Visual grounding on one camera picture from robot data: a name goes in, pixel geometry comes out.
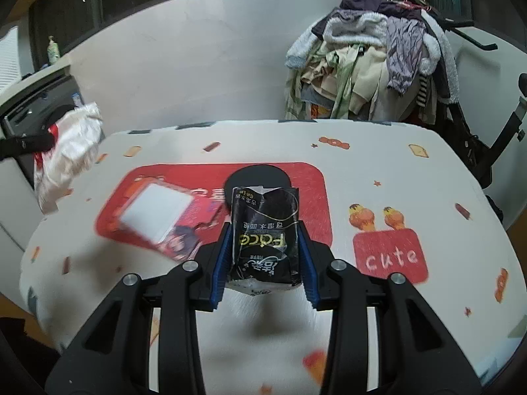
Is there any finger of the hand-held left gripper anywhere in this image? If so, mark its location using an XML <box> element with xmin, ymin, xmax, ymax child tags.
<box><xmin>0</xmin><ymin>134</ymin><xmax>56</xmax><ymax>161</ymax></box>

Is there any dark grey washing machine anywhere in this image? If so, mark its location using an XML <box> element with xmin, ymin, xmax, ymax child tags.
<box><xmin>0</xmin><ymin>74</ymin><xmax>85</xmax><ymax>190</ymax></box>

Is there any white plastic bag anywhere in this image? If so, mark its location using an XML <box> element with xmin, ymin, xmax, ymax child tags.
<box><xmin>34</xmin><ymin>102</ymin><xmax>104</xmax><ymax>215</ymax></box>

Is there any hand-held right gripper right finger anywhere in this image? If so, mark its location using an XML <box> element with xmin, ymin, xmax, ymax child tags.
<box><xmin>296</xmin><ymin>220</ymin><xmax>482</xmax><ymax>395</ymax></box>

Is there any pile of clothes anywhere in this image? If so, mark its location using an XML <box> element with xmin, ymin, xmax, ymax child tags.
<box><xmin>284</xmin><ymin>0</ymin><xmax>462</xmax><ymax>122</ymax></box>

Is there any black exercise bike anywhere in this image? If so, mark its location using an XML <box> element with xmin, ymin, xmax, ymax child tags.
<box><xmin>428</xmin><ymin>16</ymin><xmax>527</xmax><ymax>223</ymax></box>

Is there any black round lid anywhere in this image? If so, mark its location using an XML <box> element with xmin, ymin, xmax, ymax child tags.
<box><xmin>222</xmin><ymin>165</ymin><xmax>291</xmax><ymax>215</ymax></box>

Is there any red card with white panel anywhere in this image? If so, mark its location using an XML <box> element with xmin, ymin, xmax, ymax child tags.
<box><xmin>117</xmin><ymin>175</ymin><xmax>225</xmax><ymax>262</ymax></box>

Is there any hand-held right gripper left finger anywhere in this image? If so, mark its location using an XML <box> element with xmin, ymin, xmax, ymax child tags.
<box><xmin>44</xmin><ymin>222</ymin><xmax>233</xmax><ymax>395</ymax></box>

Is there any black tissue packet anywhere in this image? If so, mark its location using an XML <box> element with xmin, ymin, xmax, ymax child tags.
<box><xmin>226</xmin><ymin>185</ymin><xmax>303</xmax><ymax>297</ymax></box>

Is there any white ribbed panel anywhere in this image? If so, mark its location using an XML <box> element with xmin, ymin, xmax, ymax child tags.
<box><xmin>0</xmin><ymin>25</ymin><xmax>22</xmax><ymax>91</ymax></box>

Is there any pale pump bottle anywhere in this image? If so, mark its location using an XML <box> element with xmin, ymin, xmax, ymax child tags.
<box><xmin>46</xmin><ymin>35</ymin><xmax>62</xmax><ymax>66</ymax></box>

